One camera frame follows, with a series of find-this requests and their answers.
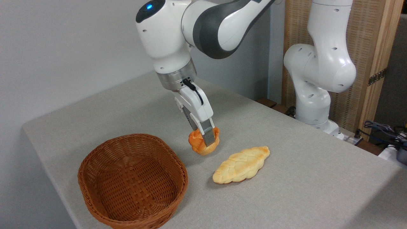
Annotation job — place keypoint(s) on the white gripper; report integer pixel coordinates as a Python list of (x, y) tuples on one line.
[(198, 108)]

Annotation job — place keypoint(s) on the round orange bread roll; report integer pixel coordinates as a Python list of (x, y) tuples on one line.
[(196, 141)]

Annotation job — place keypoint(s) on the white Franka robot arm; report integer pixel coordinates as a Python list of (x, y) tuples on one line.
[(327, 66)]

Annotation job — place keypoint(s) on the long braided bread loaf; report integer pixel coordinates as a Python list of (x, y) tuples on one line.
[(241, 164)]

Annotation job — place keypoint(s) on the brown wicker basket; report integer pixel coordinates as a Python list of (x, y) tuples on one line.
[(133, 190)]

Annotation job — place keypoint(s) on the black metal hinge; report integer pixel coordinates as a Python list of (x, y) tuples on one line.
[(377, 77)]

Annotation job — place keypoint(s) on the white box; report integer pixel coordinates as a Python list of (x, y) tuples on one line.
[(388, 153)]

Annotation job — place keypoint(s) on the wooden rattan screen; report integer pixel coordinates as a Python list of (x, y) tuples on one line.
[(369, 38)]

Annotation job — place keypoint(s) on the grey plastic object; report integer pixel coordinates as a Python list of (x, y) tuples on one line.
[(402, 156)]

